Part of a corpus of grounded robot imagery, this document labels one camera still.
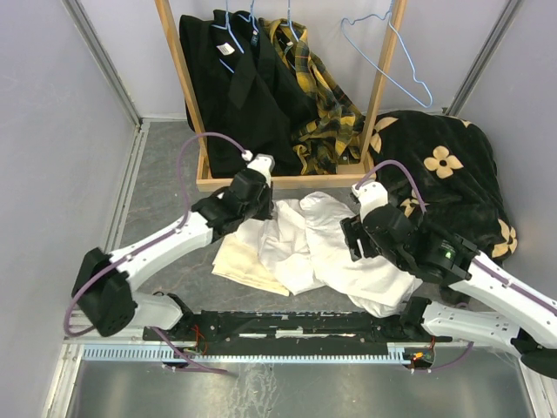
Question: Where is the white shirt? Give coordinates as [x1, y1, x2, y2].
[234, 192, 422, 318]

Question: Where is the blue wire hanger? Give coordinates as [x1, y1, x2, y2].
[339, 1, 434, 109]

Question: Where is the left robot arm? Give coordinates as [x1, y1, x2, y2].
[71, 168, 272, 340]

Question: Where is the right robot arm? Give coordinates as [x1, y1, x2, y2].
[340, 204, 556, 378]

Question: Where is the yellow plaid shirt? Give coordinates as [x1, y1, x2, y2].
[258, 18, 365, 175]

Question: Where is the black hanging shirt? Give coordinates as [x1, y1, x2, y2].
[178, 15, 317, 176]

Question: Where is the blue hanger in plaid shirt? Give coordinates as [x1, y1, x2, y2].
[280, 0, 307, 42]

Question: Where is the blue hanger in black shirt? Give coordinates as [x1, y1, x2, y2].
[210, 9, 260, 74]

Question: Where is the cream folded cloth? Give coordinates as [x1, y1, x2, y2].
[211, 235, 290, 297]

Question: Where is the wooden clothes rack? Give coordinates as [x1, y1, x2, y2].
[154, 0, 409, 192]

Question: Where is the black floral blanket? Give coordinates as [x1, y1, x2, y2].
[370, 111, 518, 265]

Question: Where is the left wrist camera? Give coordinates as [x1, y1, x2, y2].
[247, 153, 275, 184]

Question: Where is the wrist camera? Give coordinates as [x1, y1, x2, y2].
[352, 180, 388, 219]
[247, 153, 275, 184]

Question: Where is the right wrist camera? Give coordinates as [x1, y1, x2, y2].
[352, 180, 388, 219]

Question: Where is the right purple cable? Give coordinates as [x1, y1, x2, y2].
[354, 158, 430, 214]

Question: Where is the purple cable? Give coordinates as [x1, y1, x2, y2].
[64, 131, 254, 339]
[354, 158, 430, 214]

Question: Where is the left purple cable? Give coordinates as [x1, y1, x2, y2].
[64, 131, 254, 339]

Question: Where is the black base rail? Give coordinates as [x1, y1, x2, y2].
[165, 310, 451, 356]

